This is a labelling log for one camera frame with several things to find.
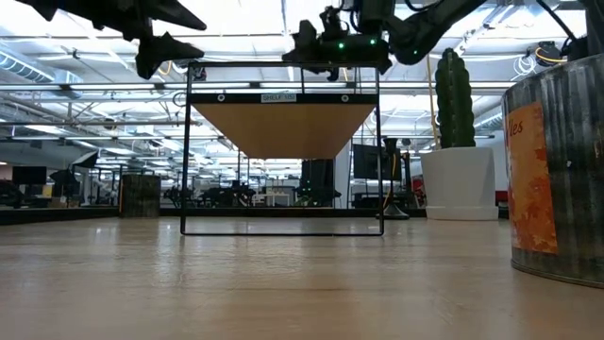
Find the orange candle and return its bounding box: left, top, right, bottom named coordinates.
left=500, top=54, right=604, bottom=289
left=118, top=173, right=162, bottom=219

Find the green cactus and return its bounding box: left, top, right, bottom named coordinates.
left=434, top=46, right=477, bottom=150

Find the small black background screen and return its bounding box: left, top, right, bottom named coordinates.
left=11, top=165, right=48, bottom=186

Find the wooden shelf with black frame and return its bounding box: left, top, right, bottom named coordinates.
left=179, top=60, right=385, bottom=237

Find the black aluminium table frame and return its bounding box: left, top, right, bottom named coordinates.
left=0, top=0, right=604, bottom=226

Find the large black background screen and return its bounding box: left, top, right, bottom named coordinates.
left=352, top=144, right=403, bottom=182

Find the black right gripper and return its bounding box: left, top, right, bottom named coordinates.
left=281, top=19, right=394, bottom=77

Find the yellow hanging cable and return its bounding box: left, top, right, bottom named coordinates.
left=426, top=55, right=441, bottom=148

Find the black studio softbox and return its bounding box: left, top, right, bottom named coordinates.
left=70, top=150, right=100, bottom=171

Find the thin yellow background cable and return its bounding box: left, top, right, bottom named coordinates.
left=384, top=153, right=397, bottom=209

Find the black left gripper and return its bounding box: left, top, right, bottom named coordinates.
left=60, top=0, right=208, bottom=80

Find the black ceiling cable reel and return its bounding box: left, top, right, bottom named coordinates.
left=534, top=41, right=569, bottom=65

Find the white hexagonal plant pot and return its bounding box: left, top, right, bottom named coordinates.
left=419, top=145, right=500, bottom=222

